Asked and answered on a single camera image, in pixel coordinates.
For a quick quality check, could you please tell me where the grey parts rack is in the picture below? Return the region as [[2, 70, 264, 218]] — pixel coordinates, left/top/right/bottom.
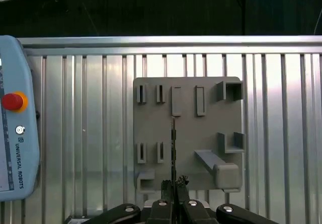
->
[[132, 76, 245, 194]]

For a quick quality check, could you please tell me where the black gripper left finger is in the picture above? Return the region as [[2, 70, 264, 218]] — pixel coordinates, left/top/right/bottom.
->
[[85, 180, 173, 224]]

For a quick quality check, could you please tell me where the pale blue teach pendant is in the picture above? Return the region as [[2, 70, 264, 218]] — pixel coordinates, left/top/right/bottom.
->
[[0, 35, 41, 202]]

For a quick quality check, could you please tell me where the blue RAM stick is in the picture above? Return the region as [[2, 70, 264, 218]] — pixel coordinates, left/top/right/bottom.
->
[[170, 116, 178, 202]]

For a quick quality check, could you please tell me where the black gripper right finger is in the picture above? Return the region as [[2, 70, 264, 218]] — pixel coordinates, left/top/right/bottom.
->
[[176, 175, 277, 224]]

